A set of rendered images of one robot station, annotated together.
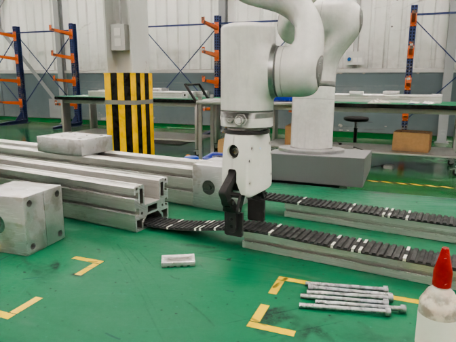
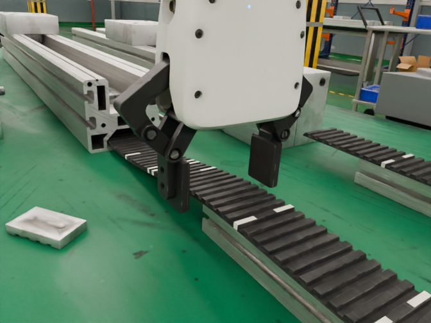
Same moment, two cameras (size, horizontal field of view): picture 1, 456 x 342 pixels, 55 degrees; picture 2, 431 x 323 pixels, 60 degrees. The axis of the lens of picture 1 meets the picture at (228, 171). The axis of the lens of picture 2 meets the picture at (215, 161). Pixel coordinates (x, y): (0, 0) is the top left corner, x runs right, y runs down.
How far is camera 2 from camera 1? 0.50 m
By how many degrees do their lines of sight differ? 28
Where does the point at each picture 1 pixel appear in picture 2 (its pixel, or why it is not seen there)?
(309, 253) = (312, 313)
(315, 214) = (415, 193)
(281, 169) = (406, 101)
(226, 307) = not seen: outside the picture
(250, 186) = (201, 102)
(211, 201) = (244, 129)
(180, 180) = not seen: hidden behind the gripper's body
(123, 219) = (80, 129)
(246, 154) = (190, 12)
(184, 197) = not seen: hidden behind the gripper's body
